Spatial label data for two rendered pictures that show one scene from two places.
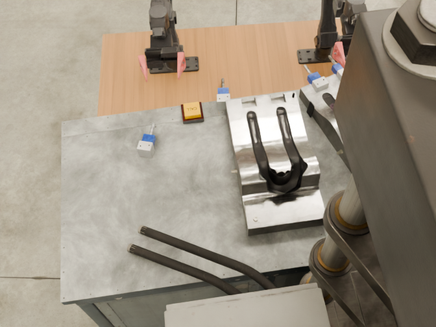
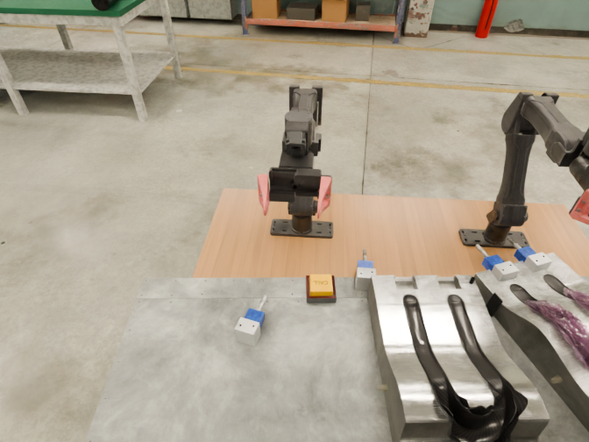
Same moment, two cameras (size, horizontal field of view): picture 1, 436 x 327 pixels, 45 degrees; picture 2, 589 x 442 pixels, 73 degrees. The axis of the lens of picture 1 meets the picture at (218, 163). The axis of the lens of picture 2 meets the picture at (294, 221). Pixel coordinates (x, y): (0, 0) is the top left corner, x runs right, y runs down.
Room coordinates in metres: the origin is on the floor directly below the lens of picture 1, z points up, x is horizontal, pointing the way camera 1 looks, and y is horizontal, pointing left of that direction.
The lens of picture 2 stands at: (0.48, 0.10, 1.67)
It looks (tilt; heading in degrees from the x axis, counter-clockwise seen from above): 42 degrees down; 4
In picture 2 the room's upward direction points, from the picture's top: straight up
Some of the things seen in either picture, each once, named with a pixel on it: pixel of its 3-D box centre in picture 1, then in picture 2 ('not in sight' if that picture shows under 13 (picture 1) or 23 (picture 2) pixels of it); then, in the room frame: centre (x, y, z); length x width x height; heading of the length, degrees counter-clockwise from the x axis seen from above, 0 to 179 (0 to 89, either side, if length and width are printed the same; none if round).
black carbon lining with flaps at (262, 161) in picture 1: (276, 145); (457, 353); (0.93, -0.20, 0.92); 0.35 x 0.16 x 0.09; 5
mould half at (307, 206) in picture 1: (272, 156); (448, 372); (0.91, -0.19, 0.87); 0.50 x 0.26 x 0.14; 5
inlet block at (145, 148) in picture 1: (148, 138); (255, 316); (1.05, 0.25, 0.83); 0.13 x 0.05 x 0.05; 166
